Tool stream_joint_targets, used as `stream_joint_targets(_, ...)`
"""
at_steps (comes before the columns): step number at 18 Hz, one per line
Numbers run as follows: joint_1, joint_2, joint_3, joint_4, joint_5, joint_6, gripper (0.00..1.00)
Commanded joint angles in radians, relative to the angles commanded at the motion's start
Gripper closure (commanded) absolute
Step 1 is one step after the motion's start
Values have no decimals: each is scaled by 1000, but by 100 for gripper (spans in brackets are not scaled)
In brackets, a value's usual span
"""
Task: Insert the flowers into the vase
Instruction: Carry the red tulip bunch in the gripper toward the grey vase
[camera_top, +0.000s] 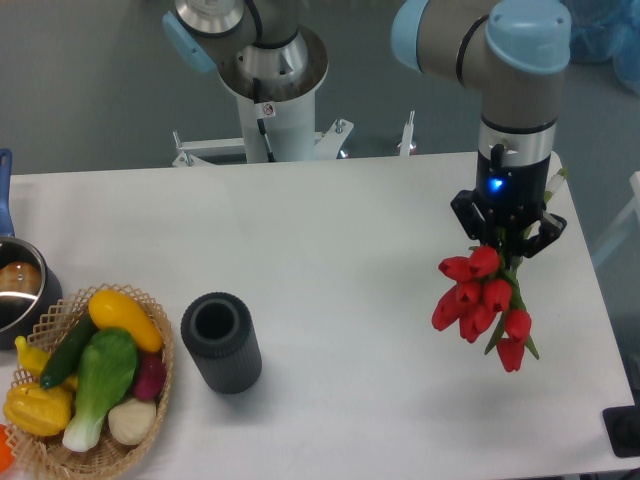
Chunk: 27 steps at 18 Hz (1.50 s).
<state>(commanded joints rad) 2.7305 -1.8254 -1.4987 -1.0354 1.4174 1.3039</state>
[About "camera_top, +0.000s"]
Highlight green cucumber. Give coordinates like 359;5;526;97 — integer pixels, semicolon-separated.
39;314;98;389

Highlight dark grey ribbed vase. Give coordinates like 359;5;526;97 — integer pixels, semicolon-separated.
181;292;262;394

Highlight yellow banana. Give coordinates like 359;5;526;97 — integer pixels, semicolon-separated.
14;336;78;392

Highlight red tulip bouquet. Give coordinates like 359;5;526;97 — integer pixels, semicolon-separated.
431;228;539;373

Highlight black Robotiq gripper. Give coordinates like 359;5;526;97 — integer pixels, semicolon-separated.
450;148;567;258

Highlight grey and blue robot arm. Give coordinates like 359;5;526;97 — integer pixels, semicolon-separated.
162;1;571;261

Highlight blue plastic bag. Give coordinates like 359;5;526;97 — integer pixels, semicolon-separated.
563;0;639;96

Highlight yellow squash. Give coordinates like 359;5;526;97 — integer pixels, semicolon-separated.
88;289;163;353

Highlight blue handled metal pot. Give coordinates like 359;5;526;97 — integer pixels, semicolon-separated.
1;148;62;351

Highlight woven wicker basket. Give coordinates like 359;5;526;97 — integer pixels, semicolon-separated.
6;284;174;479

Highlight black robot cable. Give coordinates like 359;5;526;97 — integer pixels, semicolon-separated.
251;77;277;164

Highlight black device at table edge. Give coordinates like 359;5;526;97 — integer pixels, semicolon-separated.
602;405;639;458

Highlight white garlic bulb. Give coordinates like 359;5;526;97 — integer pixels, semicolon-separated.
108;398;156;446

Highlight white frame at right edge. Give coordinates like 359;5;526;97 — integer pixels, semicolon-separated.
591;171;639;269

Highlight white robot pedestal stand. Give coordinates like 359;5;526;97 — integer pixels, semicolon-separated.
171;94;417;169

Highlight orange fruit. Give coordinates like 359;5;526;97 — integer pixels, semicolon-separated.
0;424;15;473

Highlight green bok choy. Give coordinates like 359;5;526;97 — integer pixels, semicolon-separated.
62;328;138;453

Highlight yellow bell pepper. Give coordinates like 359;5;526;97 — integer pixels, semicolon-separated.
3;383;73;437

